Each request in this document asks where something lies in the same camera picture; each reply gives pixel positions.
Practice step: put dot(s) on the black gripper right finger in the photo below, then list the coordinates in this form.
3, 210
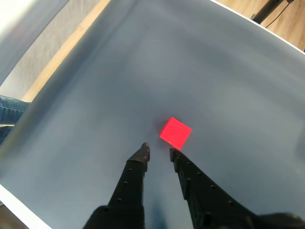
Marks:
205, 198

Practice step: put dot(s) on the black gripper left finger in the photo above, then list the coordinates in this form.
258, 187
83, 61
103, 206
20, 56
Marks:
128, 186

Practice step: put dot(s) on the red cube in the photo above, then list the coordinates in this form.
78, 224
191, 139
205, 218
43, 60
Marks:
175, 133

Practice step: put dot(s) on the grey table mat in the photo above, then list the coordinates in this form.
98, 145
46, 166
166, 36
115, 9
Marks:
166, 71

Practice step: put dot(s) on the person's leg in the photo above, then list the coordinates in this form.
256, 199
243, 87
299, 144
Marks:
12, 109

